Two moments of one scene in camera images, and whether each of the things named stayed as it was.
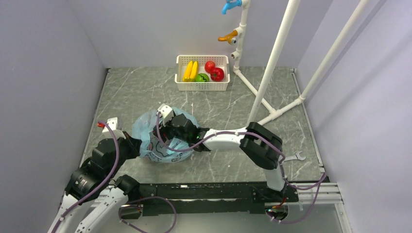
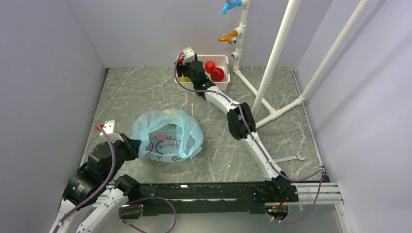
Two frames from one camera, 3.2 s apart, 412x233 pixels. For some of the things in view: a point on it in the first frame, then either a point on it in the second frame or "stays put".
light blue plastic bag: (152, 149) stays put
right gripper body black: (170, 132) to (186, 69)
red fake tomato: (218, 74) stays put
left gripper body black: (128, 149) stays put
